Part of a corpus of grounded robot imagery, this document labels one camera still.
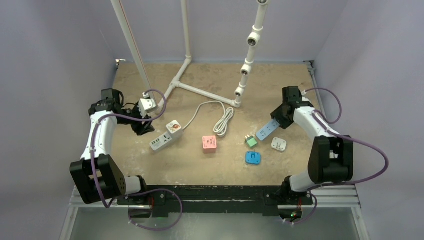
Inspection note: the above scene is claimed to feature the blue flat plug adapter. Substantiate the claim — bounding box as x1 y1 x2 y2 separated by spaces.
244 151 262 165

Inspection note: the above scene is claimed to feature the aluminium front rail frame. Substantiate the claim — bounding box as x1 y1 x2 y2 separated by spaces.
60 185 370 240

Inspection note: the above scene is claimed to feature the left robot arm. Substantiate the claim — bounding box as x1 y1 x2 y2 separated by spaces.
69 88 157 205

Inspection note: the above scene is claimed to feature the white flat plug adapter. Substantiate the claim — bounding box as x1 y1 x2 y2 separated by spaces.
271 137 287 152

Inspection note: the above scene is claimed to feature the aluminium rail right table edge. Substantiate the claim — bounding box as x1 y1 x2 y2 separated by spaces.
304 60 347 186

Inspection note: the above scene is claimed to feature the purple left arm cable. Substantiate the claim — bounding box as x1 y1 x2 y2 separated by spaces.
89 88 184 232

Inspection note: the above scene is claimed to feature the white USB power strip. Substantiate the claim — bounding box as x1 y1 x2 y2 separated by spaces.
149 132 180 152

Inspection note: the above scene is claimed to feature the white PVC pipe frame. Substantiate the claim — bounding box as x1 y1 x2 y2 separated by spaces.
111 0 270 108

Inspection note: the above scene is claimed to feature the pink cube adapter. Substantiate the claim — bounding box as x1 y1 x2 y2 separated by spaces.
202 135 217 154

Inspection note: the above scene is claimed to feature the light blue power strip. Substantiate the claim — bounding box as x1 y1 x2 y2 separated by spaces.
255 118 280 141

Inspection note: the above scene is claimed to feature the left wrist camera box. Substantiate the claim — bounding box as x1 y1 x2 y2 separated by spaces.
138 98 158 118

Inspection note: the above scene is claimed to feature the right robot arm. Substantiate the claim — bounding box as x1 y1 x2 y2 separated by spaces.
270 86 354 204

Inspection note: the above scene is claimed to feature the green plug adapter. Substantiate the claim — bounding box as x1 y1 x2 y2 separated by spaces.
244 135 258 149

